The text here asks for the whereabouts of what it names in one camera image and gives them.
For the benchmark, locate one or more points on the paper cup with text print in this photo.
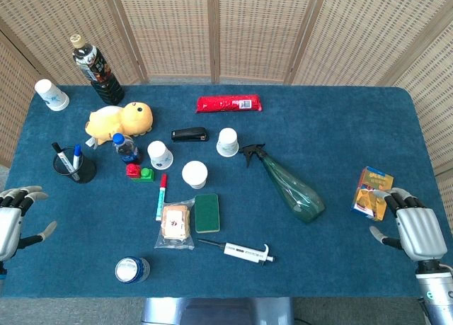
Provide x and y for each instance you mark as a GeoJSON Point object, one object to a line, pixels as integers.
{"type": "Point", "coordinates": [194, 172]}

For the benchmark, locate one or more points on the yellow plush toy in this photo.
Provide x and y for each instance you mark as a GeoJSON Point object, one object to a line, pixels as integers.
{"type": "Point", "coordinates": [120, 121]}

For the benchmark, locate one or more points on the yellow blue snack box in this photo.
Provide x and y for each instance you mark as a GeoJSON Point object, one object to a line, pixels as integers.
{"type": "Point", "coordinates": [369, 194]}

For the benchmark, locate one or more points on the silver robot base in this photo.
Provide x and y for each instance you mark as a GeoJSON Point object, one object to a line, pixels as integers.
{"type": "Point", "coordinates": [219, 312]}

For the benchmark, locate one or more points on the dark tea bottle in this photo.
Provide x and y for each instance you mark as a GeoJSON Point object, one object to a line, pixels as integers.
{"type": "Point", "coordinates": [99, 73]}

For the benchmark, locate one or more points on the blue white drink can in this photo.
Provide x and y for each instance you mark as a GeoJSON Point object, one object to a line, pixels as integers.
{"type": "Point", "coordinates": [129, 270]}

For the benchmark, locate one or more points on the green spray bottle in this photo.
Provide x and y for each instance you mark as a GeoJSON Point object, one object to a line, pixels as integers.
{"type": "Point", "coordinates": [293, 194]}

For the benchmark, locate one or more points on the red snack package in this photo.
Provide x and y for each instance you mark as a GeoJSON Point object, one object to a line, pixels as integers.
{"type": "Point", "coordinates": [223, 103]}

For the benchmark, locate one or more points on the black mesh pen holder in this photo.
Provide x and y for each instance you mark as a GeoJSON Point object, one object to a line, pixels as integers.
{"type": "Point", "coordinates": [86, 171]}

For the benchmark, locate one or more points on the green yellow sponge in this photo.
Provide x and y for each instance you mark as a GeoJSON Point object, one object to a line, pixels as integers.
{"type": "Point", "coordinates": [207, 213]}

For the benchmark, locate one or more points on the blue capped marker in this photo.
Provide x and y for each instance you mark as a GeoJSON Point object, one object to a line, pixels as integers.
{"type": "Point", "coordinates": [76, 155]}

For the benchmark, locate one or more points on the paper cup green flower print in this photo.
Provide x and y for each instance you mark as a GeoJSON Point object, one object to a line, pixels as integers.
{"type": "Point", "coordinates": [227, 142]}

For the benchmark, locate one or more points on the bagged bread slices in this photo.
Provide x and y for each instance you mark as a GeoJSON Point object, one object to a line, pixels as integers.
{"type": "Point", "coordinates": [175, 224]}

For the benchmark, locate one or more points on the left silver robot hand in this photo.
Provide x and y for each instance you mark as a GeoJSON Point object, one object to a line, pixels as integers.
{"type": "Point", "coordinates": [8, 222]}

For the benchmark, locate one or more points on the small cola bottle blue cap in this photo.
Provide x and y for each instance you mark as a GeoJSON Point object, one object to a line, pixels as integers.
{"type": "Point", "coordinates": [126, 149]}

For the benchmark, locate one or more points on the blue table cloth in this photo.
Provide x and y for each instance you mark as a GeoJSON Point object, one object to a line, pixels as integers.
{"type": "Point", "coordinates": [318, 254]}

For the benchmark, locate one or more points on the white paper cup blue print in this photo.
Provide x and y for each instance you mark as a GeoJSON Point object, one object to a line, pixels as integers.
{"type": "Point", "coordinates": [53, 96]}

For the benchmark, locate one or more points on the woven folding screen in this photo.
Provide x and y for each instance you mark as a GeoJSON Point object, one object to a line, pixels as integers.
{"type": "Point", "coordinates": [177, 27]}

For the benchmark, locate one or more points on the paper cup blue flower print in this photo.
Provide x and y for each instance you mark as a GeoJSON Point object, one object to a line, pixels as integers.
{"type": "Point", "coordinates": [160, 155]}

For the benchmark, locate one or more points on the red toy block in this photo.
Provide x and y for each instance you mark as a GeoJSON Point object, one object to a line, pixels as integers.
{"type": "Point", "coordinates": [133, 171]}

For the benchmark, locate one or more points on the black stapler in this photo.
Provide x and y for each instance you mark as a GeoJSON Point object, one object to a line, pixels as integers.
{"type": "Point", "coordinates": [189, 134]}

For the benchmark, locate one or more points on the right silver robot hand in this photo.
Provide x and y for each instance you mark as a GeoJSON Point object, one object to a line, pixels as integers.
{"type": "Point", "coordinates": [421, 229]}

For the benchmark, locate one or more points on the red capped marker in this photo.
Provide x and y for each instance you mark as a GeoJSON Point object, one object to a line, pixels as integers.
{"type": "Point", "coordinates": [161, 197]}

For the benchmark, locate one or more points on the white pipette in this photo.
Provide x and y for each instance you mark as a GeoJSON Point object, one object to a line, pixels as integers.
{"type": "Point", "coordinates": [244, 252]}

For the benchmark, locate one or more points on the black capped marker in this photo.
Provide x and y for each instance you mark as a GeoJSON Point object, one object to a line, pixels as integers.
{"type": "Point", "coordinates": [65, 160]}

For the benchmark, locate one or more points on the green toy block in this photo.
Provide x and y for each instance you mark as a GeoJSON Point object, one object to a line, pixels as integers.
{"type": "Point", "coordinates": [147, 175]}

